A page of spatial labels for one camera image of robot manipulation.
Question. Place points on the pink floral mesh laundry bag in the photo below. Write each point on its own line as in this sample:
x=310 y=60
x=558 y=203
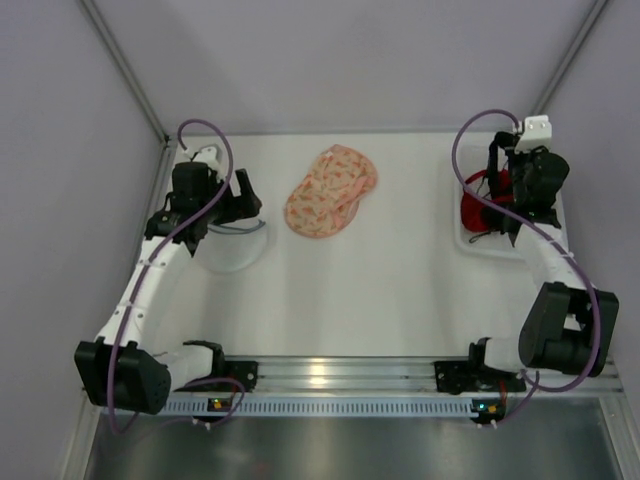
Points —
x=327 y=199

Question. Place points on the clear plastic dome insert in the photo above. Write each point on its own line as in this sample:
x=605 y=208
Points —
x=229 y=248

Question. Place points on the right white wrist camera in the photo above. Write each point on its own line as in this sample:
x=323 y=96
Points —
x=533 y=132

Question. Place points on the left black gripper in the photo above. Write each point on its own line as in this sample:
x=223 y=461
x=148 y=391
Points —
x=239 y=195

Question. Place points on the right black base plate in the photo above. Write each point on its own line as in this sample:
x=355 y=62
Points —
x=473 y=376

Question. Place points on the red bra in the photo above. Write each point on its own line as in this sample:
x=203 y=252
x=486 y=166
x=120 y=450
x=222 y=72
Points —
x=478 y=218

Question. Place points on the grey slotted cable duct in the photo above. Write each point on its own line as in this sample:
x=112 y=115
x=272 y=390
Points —
x=253 y=406

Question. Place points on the black bra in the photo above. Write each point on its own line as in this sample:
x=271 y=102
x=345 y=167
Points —
x=485 y=186

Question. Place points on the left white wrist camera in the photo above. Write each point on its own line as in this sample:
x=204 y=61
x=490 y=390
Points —
x=208 y=154

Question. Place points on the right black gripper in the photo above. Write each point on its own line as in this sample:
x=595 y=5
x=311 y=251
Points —
x=500 y=170

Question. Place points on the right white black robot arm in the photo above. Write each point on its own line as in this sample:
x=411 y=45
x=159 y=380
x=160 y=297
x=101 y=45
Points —
x=569 y=326

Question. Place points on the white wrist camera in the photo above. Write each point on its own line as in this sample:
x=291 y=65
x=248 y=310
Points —
x=533 y=132
x=208 y=154

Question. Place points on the aluminium mounting rail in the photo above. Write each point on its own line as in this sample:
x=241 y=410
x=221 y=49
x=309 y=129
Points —
x=350 y=372

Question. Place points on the white plastic basket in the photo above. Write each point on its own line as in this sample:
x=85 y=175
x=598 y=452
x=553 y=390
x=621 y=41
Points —
x=472 y=157

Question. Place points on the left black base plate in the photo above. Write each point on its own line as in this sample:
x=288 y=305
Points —
x=243 y=371

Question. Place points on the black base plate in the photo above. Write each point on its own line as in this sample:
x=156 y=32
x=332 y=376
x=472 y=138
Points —
x=243 y=371
x=473 y=376

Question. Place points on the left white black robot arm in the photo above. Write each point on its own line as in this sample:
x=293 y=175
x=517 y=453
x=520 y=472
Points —
x=135 y=323

